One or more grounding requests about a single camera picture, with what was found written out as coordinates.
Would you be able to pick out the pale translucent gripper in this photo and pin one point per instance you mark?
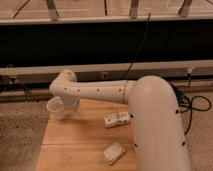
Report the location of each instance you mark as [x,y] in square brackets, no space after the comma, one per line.
[73,108]

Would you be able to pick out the white labelled plastic bottle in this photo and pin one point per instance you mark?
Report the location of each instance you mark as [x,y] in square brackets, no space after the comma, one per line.
[116,119]

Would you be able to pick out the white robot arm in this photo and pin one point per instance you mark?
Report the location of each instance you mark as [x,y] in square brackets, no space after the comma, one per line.
[158,132]

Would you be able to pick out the white rectangular sponge block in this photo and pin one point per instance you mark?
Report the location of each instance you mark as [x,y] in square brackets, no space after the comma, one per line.
[113,152]

